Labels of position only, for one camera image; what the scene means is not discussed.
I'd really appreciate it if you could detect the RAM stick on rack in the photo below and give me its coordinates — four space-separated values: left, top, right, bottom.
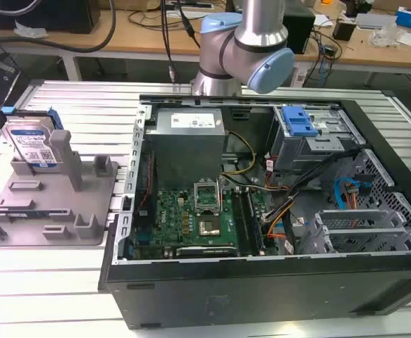
0 209 68 218

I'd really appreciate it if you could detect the black open PC case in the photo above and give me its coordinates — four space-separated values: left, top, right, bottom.
97 93 411 331

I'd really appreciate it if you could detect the black hanging cable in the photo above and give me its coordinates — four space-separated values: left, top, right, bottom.
159 0 202 85

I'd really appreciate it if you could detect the blue SATA wire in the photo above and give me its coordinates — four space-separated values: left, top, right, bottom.
333 177 371 213

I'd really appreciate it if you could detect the orange wire bundle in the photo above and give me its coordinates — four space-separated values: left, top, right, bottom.
345 185 360 211

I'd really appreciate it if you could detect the blue drive bay latch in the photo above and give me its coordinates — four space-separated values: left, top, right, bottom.
281 106 318 138

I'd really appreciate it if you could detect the metal socket cover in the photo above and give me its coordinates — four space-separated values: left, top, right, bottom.
193 181 221 216

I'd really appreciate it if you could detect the wooden desk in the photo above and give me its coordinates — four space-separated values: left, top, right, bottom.
0 6 411 68

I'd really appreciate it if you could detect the black box on desk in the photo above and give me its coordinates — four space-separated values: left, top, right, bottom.
332 19 357 41

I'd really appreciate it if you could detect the RAM slot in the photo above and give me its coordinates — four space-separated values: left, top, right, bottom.
233 189 264 255

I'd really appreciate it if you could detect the hard disk in blue carrier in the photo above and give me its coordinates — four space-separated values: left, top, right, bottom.
1 107 64 171

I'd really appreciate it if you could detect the black equipment on desk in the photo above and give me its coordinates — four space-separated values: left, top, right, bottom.
0 0 101 35

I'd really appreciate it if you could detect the thick grey cable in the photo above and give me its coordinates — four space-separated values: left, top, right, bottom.
0 0 117 54

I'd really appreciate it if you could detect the CPU socket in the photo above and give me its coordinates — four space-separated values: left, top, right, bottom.
197 215 221 237

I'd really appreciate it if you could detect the grey power supply unit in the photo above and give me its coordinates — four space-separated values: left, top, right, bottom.
144 107 226 193

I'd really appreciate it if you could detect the green motherboard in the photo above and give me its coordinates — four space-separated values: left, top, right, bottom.
131 188 273 259

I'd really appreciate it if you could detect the grey metal drive cage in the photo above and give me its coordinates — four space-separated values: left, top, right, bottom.
266 106 367 173

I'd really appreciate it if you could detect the yellow black power wire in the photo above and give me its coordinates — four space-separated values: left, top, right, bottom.
222 130 257 176

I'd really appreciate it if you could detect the grey parts rack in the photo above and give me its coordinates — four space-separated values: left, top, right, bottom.
0 129 120 246

